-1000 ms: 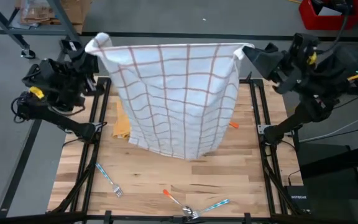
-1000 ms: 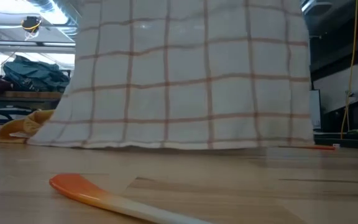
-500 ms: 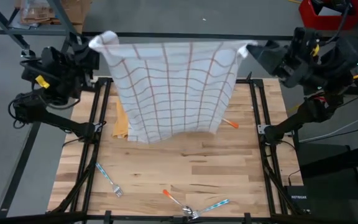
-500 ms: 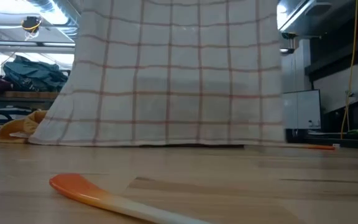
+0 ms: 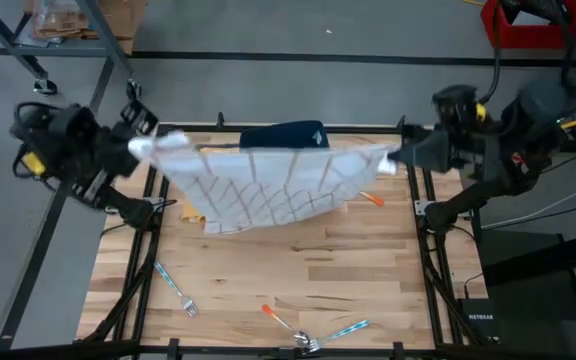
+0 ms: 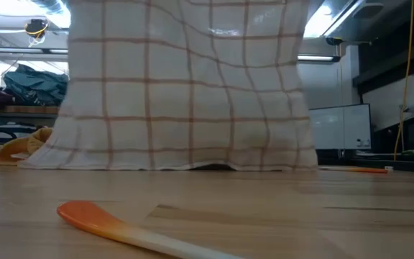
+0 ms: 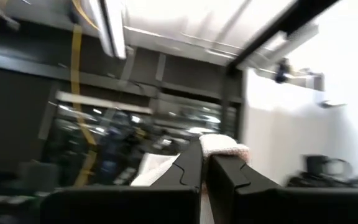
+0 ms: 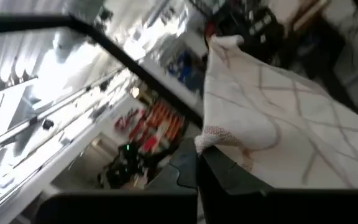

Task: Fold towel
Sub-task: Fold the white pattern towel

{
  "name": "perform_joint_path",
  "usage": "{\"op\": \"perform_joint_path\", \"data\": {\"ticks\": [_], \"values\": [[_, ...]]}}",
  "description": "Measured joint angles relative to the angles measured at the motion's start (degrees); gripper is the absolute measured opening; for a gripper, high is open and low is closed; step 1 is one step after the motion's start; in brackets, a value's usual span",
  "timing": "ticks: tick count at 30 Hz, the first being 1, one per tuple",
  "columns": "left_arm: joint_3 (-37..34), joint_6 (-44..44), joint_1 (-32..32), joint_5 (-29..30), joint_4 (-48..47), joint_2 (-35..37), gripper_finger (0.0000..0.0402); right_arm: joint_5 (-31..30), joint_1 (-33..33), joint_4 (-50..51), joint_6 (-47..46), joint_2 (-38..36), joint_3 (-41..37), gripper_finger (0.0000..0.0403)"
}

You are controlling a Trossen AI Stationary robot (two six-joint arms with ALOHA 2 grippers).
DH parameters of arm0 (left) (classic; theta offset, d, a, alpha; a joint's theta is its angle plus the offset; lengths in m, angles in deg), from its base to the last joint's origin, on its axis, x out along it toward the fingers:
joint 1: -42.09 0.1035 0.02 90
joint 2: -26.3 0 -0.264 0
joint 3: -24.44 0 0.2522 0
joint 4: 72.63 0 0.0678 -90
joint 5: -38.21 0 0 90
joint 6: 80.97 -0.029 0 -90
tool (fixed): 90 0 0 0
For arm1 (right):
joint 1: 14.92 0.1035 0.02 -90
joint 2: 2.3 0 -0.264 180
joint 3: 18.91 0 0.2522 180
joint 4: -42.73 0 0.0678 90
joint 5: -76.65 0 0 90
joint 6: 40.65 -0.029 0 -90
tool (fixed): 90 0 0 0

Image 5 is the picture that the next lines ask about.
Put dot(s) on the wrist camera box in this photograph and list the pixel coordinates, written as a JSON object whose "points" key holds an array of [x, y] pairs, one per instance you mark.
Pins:
{"points": [[140, 117], [455, 102]]}

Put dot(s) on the blue fabric basket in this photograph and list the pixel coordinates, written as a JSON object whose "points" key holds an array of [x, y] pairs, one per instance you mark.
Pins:
{"points": [[278, 136]]}

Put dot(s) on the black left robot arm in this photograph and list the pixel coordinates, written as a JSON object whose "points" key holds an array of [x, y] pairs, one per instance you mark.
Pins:
{"points": [[58, 130]]}

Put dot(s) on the white checked towel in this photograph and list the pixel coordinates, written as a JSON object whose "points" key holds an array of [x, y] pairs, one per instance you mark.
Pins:
{"points": [[268, 190]]}

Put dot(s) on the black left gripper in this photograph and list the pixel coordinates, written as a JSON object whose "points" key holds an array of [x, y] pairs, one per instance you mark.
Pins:
{"points": [[103, 165]]}

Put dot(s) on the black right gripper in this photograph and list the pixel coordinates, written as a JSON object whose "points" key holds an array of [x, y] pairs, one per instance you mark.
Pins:
{"points": [[473, 150]]}

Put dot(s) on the grey metal wheeled cart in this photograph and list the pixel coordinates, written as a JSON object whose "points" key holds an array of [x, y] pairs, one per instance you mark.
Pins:
{"points": [[100, 30]]}

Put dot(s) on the plastic wrapped cardboard pack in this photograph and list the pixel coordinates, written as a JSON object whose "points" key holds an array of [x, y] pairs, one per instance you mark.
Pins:
{"points": [[60, 22]]}

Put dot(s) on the red plastic crate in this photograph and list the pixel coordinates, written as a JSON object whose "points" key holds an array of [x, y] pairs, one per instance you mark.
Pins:
{"points": [[533, 37]]}

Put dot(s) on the mustard yellow towel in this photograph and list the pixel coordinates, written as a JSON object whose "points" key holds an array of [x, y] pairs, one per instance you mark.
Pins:
{"points": [[192, 214]]}

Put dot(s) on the black metal rig frame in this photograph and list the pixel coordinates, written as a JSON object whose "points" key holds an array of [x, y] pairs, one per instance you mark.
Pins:
{"points": [[218, 351]]}

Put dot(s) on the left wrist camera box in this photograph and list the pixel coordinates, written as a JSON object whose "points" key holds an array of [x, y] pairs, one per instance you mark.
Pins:
{"points": [[140, 117]]}

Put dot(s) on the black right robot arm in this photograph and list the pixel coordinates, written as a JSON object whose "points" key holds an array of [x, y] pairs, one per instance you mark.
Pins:
{"points": [[538, 125]]}

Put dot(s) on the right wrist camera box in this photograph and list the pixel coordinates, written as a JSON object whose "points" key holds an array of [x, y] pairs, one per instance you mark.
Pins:
{"points": [[455, 102]]}

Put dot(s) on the cardboard box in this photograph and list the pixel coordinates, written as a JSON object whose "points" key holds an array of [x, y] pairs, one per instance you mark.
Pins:
{"points": [[123, 20]]}

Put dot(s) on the black Netgear switch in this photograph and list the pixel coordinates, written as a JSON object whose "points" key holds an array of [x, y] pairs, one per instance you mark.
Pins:
{"points": [[480, 320]]}

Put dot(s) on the black side table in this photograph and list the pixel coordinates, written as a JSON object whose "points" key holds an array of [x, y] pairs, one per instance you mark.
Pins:
{"points": [[528, 280]]}

